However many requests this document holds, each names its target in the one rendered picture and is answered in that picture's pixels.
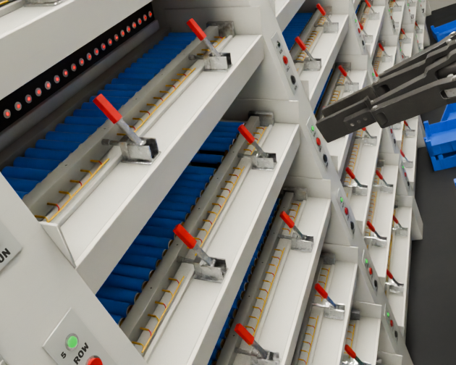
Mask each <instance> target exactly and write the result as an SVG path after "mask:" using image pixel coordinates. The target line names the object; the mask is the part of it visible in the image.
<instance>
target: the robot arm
mask: <svg viewBox="0 0 456 365"><path fill-rule="evenodd" d="M378 77H379V79H378V80H375V81H374V82H373V83H372V85H371V84H370V85H368V86H366V87H364V88H361V89H360V90H358V91H356V92H354V93H351V94H350V95H348V96H345V97H344V98H341V99H340V100H337V101H335V102H333V103H331V104H329V105H327V106H325V107H323V108H322V109H321V113H322V114H323V115H324V118H323V119H320V120H319V121H317V122H316V127H317V128H318V130H319V132H320V133H321V134H322V136H323V137H324V139H325V141H326V142H327V143H330V142H332V141H334V140H336V139H338V138H341V137H343V136H346V135H348V134H350V133H353V132H355V131H357V130H359V129H362V128H364V127H367V126H369V125H372V124H373V123H375V122H377V123H378V124H379V126H380V128H385V127H389V126H391V125H395V124H397V123H398V122H402V121H405V120H407V119H410V118H413V117H416V116H418V115H421V114H424V113H426V112H429V111H432V110H434V109H438V108H439V107H442V106H445V105H448V104H454V103H456V31H455V32H452V33H450V34H449V35H448V36H447V37H445V38H443V39H442V40H440V41H439V42H438V43H435V44H434V45H432V46H430V47H428V48H427V49H424V50H422V51H420V52H419V53H417V54H415V55H413V56H411V57H409V58H408V59H406V60H404V61H402V62H400V63H398V64H396V65H395V66H393V67H390V68H389V69H387V70H385V71H383V72H381V73H380V74H379V75H378Z"/></svg>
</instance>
